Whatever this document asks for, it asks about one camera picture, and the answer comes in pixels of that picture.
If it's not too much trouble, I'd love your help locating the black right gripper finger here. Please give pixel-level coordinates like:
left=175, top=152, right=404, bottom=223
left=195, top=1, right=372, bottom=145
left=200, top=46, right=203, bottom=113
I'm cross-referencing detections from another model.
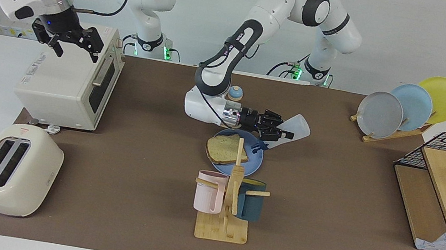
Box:
left=28, top=19, right=69, bottom=58
left=76, top=25, right=107, bottom=64

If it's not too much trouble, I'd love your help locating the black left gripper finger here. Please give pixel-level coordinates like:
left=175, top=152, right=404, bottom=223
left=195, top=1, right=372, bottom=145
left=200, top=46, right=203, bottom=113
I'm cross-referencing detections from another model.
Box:
left=259, top=124, right=295, bottom=146
left=260, top=108, right=287, bottom=129

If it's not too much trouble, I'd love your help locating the white bottle with blue cap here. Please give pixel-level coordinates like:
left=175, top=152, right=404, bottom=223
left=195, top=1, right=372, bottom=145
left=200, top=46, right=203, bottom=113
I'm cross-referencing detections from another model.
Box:
left=251, top=108, right=313, bottom=163

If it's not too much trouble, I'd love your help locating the brown bread slice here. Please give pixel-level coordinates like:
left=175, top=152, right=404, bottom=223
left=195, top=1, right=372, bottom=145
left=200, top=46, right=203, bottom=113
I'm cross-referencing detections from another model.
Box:
left=203, top=129, right=253, bottom=169

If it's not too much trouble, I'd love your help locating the grey round plate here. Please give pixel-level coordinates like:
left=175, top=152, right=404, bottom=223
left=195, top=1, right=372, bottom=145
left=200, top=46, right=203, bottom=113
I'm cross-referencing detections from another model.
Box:
left=354, top=88, right=407, bottom=142

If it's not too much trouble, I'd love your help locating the wooden plate rack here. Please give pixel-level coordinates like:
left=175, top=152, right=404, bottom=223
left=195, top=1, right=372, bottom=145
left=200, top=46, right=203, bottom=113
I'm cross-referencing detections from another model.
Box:
left=347, top=97, right=436, bottom=154

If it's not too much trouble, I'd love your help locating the light blue round plate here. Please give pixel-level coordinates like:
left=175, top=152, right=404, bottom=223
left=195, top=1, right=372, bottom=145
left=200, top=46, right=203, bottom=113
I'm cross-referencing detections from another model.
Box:
left=385, top=81, right=437, bottom=136

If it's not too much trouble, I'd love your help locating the yellow round plate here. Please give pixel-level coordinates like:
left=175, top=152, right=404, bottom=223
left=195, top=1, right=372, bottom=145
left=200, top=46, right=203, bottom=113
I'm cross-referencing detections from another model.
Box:
left=412, top=73, right=446, bottom=127

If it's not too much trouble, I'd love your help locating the small blue bell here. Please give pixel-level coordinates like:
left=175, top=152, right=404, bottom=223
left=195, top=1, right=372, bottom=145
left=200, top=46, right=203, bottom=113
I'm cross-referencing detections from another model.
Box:
left=227, top=85, right=245, bottom=101

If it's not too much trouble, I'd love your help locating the white power strip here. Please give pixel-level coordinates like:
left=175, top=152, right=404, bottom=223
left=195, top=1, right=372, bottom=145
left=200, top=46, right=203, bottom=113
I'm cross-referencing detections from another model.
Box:
left=0, top=22, right=40, bottom=41

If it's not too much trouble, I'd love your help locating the white toaster oven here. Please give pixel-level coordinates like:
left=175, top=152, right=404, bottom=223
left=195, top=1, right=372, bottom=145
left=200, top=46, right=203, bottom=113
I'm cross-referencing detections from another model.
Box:
left=9, top=13, right=130, bottom=136

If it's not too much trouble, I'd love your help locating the teal mug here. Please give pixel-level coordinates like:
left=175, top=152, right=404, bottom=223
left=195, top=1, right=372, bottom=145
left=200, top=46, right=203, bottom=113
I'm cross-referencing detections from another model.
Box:
left=233, top=178, right=268, bottom=223

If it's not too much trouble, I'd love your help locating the pink mug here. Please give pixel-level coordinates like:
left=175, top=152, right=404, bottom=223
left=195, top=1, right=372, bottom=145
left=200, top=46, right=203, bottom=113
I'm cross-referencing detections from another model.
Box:
left=192, top=169, right=230, bottom=216

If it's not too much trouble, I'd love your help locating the wooden mug rack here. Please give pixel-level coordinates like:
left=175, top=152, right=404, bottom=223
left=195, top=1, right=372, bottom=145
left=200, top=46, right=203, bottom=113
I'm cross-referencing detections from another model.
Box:
left=186, top=132, right=279, bottom=249

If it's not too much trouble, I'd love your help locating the brown table mat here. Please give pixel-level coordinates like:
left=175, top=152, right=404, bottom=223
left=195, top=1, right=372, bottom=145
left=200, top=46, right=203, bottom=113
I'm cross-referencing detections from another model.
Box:
left=0, top=33, right=446, bottom=250

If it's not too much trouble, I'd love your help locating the cream two-slot toaster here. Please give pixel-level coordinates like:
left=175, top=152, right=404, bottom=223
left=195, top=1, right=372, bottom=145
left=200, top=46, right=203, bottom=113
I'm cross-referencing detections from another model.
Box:
left=0, top=120, right=69, bottom=224

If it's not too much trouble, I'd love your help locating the black base cable bundle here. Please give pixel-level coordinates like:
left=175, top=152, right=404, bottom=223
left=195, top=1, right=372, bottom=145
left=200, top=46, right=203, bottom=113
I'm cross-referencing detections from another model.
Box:
left=267, top=47, right=312, bottom=83

